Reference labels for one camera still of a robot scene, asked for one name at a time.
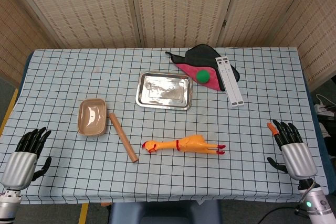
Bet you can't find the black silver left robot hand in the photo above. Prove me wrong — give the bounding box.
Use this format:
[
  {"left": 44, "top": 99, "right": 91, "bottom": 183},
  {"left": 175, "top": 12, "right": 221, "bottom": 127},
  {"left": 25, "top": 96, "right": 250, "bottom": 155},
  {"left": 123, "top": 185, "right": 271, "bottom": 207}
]
[{"left": 0, "top": 126, "right": 53, "bottom": 191}]

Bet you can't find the black floor cable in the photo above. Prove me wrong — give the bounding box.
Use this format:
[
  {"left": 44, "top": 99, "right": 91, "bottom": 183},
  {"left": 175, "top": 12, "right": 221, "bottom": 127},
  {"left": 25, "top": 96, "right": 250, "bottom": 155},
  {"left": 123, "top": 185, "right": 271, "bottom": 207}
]
[{"left": 258, "top": 206, "right": 300, "bottom": 224}]

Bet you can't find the wooden rolling pin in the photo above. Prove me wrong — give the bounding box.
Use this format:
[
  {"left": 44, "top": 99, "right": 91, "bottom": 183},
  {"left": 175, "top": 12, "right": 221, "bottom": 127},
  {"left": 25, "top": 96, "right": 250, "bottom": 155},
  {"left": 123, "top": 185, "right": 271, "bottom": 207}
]
[{"left": 108, "top": 112, "right": 139, "bottom": 163}]

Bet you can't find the woven folding screen panel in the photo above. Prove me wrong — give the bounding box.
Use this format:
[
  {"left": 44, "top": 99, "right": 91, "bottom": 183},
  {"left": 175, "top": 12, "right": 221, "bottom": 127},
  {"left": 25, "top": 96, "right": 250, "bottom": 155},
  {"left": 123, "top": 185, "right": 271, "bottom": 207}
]
[
  {"left": 216, "top": 0, "right": 316, "bottom": 48},
  {"left": 5, "top": 0, "right": 144, "bottom": 49},
  {"left": 0, "top": 0, "right": 57, "bottom": 88},
  {"left": 270, "top": 0, "right": 336, "bottom": 91},
  {"left": 128, "top": 0, "right": 239, "bottom": 48}
]

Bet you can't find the blue checkered tablecloth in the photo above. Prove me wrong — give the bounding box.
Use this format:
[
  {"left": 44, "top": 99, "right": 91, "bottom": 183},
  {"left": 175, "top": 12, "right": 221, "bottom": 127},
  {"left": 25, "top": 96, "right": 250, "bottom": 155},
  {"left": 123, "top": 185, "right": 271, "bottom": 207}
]
[{"left": 0, "top": 47, "right": 330, "bottom": 205}]

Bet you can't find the yellow rubber chicken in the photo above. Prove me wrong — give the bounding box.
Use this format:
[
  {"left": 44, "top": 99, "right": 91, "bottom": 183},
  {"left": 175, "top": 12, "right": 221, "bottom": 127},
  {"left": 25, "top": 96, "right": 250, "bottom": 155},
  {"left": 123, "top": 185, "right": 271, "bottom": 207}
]
[{"left": 141, "top": 134, "right": 226, "bottom": 156}]

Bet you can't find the green ball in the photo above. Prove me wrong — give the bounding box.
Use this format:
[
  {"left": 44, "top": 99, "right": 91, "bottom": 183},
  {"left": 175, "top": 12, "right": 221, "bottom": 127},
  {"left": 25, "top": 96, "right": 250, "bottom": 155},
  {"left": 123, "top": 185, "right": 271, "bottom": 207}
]
[{"left": 196, "top": 69, "right": 211, "bottom": 83}]

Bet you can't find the stainless steel tray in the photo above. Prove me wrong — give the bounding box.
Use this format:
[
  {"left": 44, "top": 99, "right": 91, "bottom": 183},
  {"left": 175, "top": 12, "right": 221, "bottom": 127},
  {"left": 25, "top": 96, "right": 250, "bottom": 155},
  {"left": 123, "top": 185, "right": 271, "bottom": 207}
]
[{"left": 135, "top": 71, "right": 194, "bottom": 111}]

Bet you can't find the pink and black cloth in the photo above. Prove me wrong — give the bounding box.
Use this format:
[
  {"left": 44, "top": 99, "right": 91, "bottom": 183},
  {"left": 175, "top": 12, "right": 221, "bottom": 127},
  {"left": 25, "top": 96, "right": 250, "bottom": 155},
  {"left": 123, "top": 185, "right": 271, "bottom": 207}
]
[{"left": 165, "top": 44, "right": 241, "bottom": 92}]

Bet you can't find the white power strip with cables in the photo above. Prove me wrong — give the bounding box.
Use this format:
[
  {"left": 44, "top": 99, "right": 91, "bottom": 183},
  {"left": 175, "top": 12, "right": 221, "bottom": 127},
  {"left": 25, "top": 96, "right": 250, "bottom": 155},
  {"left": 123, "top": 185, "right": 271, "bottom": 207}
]
[{"left": 313, "top": 94, "right": 336, "bottom": 116}]

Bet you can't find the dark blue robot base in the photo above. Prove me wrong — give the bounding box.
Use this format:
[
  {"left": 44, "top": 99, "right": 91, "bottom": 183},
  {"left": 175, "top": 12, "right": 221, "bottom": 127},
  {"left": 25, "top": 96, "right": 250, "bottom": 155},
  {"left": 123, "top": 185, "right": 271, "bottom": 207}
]
[{"left": 109, "top": 199, "right": 223, "bottom": 224}]

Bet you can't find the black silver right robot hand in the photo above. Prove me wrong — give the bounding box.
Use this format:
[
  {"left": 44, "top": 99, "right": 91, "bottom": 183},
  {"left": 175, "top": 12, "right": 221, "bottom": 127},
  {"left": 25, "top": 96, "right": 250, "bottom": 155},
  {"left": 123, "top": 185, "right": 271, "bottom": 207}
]
[{"left": 266, "top": 119, "right": 318, "bottom": 182}]

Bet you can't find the beige rectangular bowl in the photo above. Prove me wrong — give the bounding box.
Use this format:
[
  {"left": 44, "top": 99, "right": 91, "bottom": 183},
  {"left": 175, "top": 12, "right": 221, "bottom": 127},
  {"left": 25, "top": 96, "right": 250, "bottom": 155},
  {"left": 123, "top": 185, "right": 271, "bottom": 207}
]
[{"left": 77, "top": 98, "right": 109, "bottom": 137}]

